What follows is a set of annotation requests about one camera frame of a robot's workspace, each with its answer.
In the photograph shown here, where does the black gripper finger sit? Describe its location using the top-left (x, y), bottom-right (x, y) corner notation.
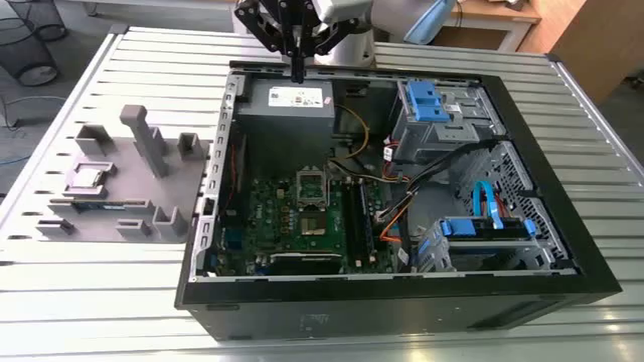
top-left (297, 17), bottom-right (361, 84)
top-left (233, 0), bottom-right (298, 84)

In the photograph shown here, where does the metal socket cover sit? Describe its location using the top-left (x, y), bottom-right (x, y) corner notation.
top-left (294, 164), bottom-right (332, 211)

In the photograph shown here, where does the silver CPU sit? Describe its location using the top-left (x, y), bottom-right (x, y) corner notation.
top-left (68, 167), bottom-right (110, 190)

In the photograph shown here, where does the CPU socket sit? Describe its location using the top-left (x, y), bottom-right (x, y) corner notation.
top-left (297, 210), bottom-right (332, 238)

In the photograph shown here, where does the grey power supply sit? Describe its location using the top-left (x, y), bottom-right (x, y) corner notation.
top-left (234, 78), bottom-right (337, 169)

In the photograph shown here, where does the blue plastic disk carrier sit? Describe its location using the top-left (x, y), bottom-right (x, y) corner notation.
top-left (406, 80), bottom-right (453, 124)

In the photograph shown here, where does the wooden desk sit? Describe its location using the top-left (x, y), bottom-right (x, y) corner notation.
top-left (432, 0), bottom-right (544, 53)

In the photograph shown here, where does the grey metal drive cage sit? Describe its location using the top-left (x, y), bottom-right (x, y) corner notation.
top-left (390, 78), bottom-right (508, 164)
top-left (416, 215), bottom-right (576, 273)

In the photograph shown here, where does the metal locking lever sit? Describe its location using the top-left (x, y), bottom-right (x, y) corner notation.
top-left (326, 164), bottom-right (338, 211)

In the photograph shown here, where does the black RAM slot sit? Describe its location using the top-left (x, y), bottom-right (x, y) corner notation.
top-left (348, 179), bottom-right (366, 266)
top-left (342, 179), bottom-right (361, 267)
top-left (354, 179), bottom-right (372, 265)

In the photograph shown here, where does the grey parts rack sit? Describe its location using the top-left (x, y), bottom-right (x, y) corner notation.
top-left (33, 104), bottom-right (216, 245)

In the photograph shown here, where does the wooden cabinet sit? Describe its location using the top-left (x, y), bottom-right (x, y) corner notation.
top-left (517, 0), bottom-right (644, 106)

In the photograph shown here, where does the green motherboard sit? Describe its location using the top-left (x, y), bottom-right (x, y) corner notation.
top-left (216, 165), bottom-right (401, 275)

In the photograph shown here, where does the hard disk in blue carrier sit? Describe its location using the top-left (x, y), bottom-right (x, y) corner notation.
top-left (438, 217), bottom-right (536, 241)

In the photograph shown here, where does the dark RAM stick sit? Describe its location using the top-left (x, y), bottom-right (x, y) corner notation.
top-left (48, 198), bottom-right (148, 213)

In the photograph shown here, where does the black graphics card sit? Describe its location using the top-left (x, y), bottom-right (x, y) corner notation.
top-left (268, 251), bottom-right (346, 276)

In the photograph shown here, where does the black PC case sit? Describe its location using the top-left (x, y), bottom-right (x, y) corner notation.
top-left (173, 59), bottom-right (624, 342)

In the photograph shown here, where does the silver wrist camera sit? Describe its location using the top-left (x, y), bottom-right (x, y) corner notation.
top-left (309, 0), bottom-right (374, 24)

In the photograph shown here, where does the yellow wire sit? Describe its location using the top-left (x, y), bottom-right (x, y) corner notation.
top-left (333, 104), bottom-right (372, 162)

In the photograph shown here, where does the white black wire bundle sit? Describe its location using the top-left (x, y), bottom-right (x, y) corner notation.
top-left (328, 158), bottom-right (409, 185)

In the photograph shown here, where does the small wire mesh bin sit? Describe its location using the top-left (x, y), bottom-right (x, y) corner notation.
top-left (12, 0), bottom-right (70, 42)

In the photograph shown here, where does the large wire mesh bin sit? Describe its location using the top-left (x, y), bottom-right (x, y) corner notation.
top-left (0, 17), bottom-right (60, 88)

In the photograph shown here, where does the orange wire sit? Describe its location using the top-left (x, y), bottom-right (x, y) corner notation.
top-left (378, 209), bottom-right (406, 243)

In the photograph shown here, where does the blue flat wire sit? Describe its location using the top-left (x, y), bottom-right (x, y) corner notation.
top-left (470, 179), bottom-right (506, 231)

